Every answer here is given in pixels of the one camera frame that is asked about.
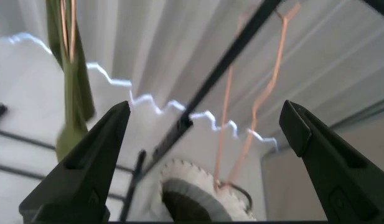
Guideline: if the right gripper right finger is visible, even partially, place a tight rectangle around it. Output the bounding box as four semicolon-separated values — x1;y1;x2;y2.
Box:
278;99;384;223

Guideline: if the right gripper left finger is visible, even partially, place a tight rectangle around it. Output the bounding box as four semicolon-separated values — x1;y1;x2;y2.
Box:
19;100;131;223

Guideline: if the green long-sleeved shirt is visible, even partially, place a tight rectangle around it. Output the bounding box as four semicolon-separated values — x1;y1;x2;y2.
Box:
45;0;96;162

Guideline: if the white laundry basket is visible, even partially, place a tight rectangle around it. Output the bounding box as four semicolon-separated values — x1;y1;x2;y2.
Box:
149;158;256;223

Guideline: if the black clothes rack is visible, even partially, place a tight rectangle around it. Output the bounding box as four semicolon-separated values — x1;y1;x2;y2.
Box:
0;0;384;223

